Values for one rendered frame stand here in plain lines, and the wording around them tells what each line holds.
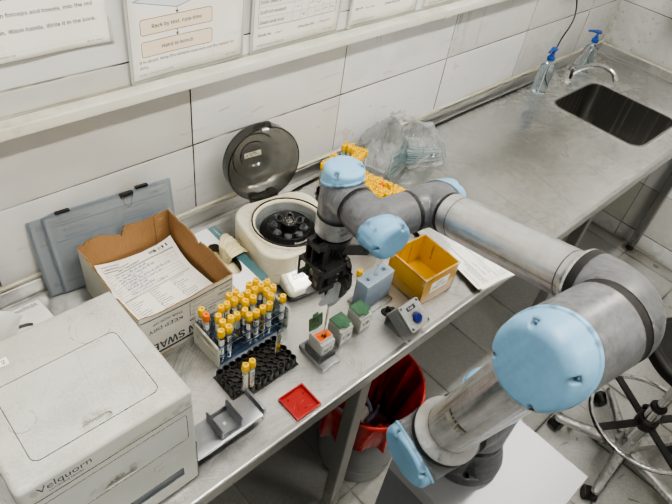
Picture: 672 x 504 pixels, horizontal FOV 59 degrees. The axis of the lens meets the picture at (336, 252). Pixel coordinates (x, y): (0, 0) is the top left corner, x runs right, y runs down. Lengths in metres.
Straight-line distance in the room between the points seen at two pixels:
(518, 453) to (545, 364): 0.66
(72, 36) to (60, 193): 0.36
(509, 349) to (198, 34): 1.01
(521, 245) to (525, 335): 0.23
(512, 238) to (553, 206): 1.19
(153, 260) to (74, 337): 0.49
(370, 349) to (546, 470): 0.46
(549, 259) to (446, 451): 0.35
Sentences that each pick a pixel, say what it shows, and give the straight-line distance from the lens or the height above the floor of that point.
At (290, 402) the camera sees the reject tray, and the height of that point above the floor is 0.88.
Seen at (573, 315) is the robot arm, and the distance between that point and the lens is 0.71.
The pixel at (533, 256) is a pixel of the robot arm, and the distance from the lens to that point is 0.88.
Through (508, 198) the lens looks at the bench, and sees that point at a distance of 2.05.
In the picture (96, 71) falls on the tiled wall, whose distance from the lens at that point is 1.36.
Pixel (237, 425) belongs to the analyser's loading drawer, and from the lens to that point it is 1.26.
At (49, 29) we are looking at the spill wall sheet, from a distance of 1.29.
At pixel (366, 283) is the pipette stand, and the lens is 1.45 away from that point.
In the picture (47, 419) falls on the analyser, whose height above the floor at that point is 1.17.
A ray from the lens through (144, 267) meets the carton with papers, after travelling 1.52.
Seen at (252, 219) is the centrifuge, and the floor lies 1.00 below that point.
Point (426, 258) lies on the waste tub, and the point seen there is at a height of 0.91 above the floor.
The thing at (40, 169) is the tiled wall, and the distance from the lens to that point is 1.42.
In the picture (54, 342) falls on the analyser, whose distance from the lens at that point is 1.10.
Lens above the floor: 2.01
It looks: 43 degrees down
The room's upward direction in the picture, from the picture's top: 10 degrees clockwise
